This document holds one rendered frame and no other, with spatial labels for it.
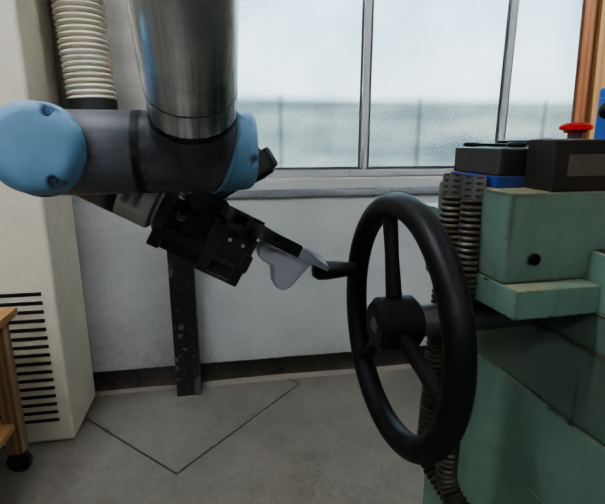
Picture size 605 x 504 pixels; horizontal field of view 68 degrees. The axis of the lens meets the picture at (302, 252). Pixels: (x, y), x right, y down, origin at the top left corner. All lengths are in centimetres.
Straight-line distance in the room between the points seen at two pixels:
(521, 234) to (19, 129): 44
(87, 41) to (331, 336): 141
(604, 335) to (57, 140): 52
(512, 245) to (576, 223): 7
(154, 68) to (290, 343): 172
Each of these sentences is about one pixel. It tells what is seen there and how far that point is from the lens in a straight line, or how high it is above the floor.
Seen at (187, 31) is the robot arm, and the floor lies 107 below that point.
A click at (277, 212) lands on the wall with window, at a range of 181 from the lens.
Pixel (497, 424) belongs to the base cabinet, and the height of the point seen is 63.
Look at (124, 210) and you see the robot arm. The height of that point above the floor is 93.
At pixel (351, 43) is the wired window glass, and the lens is 196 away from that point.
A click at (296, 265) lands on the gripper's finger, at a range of 54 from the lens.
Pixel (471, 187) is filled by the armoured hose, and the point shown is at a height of 96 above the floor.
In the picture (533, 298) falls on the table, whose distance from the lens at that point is 48.
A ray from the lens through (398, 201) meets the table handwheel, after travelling 46.
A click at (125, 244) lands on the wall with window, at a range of 186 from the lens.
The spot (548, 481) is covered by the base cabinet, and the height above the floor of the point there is 62.
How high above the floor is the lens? 101
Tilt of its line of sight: 14 degrees down
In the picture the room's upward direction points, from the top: straight up
